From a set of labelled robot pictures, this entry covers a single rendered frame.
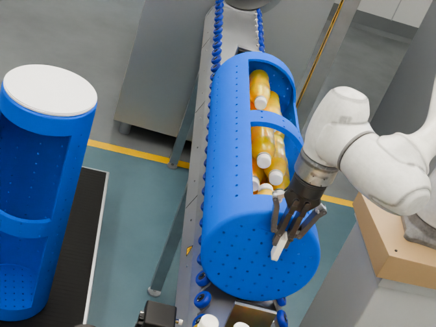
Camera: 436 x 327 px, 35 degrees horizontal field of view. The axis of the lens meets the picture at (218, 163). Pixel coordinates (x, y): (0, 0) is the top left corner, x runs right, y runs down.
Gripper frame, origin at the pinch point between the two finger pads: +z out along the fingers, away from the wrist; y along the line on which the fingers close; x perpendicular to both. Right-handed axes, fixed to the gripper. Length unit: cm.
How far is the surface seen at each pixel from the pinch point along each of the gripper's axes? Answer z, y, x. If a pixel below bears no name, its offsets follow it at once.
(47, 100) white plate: 12, -64, 54
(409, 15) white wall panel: 91, 198, 526
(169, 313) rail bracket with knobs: 15.9, -20.5, -13.0
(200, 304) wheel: 19.6, -12.8, -4.4
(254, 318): 13.9, -1.3, -10.5
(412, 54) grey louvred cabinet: 45, 123, 287
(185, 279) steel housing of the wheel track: 28.6, -15.0, 12.8
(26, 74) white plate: 12, -73, 65
